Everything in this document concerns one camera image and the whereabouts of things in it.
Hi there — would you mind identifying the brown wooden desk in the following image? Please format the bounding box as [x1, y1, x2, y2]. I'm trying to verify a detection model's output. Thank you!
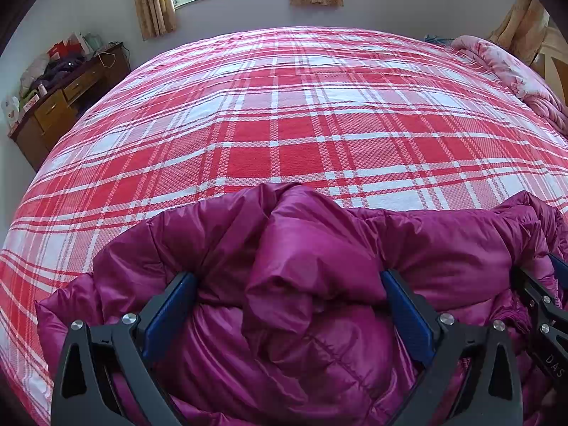
[8, 42, 132, 172]

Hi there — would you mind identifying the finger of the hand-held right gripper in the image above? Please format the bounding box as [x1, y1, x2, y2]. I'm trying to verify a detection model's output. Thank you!
[548, 253, 568, 278]
[510, 266, 568, 352]

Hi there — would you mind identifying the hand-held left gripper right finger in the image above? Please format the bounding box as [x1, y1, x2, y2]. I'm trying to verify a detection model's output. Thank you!
[380, 269, 524, 426]

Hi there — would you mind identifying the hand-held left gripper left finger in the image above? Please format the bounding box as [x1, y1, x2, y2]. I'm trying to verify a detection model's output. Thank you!
[51, 272, 198, 426]

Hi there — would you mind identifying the tall beige floral curtain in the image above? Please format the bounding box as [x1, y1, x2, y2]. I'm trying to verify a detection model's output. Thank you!
[488, 0, 552, 65]

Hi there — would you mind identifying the purple puffer jacket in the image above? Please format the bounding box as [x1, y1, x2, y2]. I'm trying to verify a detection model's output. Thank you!
[35, 182, 568, 426]

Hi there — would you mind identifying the pile of dark clothes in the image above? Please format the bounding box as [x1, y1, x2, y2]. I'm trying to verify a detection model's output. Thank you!
[33, 55, 88, 94]

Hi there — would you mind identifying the wooden bed headboard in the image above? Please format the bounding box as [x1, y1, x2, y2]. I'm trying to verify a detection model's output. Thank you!
[530, 20, 568, 98]

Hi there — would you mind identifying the teal bag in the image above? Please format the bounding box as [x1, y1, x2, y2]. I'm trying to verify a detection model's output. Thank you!
[81, 32, 105, 56]

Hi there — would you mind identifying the red paper bag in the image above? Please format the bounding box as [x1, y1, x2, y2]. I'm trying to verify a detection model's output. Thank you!
[47, 41, 74, 61]

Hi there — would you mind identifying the pink floral quilt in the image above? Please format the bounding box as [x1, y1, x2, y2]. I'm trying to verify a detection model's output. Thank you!
[450, 34, 568, 135]

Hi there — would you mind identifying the bed with red plaid sheet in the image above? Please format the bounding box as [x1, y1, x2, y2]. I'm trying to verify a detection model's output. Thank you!
[0, 26, 568, 426]

